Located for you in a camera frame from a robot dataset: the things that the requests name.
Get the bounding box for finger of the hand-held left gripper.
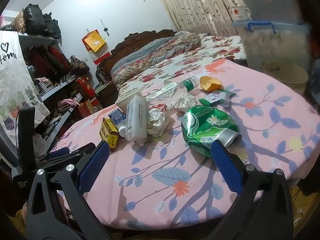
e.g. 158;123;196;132
54;142;97;164
35;146;73;167

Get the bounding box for red gift box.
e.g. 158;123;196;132
75;76;97;103

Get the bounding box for red floral bed sheet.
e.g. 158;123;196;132
117;35;248;95

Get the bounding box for clear storage box blue lid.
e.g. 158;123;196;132
231;21;313;70

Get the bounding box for brown handbag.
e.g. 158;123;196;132
69;56;90;77

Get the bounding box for small blue box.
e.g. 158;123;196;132
108;107;127;137

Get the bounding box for white mug red star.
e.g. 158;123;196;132
229;6;251;22

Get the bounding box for brown paper bag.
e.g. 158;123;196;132
77;99;100;119

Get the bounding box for green crushed can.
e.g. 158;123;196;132
181;105;242;158

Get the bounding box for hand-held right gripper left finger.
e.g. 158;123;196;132
25;140;114;240

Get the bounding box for small yellow red box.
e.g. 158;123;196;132
99;117;119;151

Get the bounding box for red yellow wall calendar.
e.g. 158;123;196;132
82;29;110;64

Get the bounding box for pink cloth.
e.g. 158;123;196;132
59;98;80;110

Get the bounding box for green white small carton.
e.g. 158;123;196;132
199;91;237;107

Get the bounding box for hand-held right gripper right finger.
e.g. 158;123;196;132
207;139;294;240

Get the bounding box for patchwork quilt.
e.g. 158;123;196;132
111;31;202;84

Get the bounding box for orange peel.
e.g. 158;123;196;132
199;76;224;92

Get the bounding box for black leather bag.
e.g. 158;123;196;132
22;4;62;39

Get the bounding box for dark red handbag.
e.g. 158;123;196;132
27;45;72;78

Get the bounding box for white paper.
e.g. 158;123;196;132
171;92;198;112
146;105;173;137

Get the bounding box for carved wooden headboard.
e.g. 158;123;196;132
96;29;177;85

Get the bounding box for clear bottle green label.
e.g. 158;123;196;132
164;76;200;93

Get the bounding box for leaf patterned curtain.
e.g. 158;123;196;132
151;0;240;37

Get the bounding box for beige trash bin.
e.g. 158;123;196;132
263;61;309;95

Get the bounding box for white printed cloth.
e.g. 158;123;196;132
0;30;50;130

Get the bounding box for white plastic bottle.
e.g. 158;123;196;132
124;94;148;145

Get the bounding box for pink white paper cup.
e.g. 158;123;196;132
114;88;143;113

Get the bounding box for hanging keys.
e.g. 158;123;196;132
100;19;110;37

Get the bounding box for metal storage shelf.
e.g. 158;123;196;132
0;31;83;145

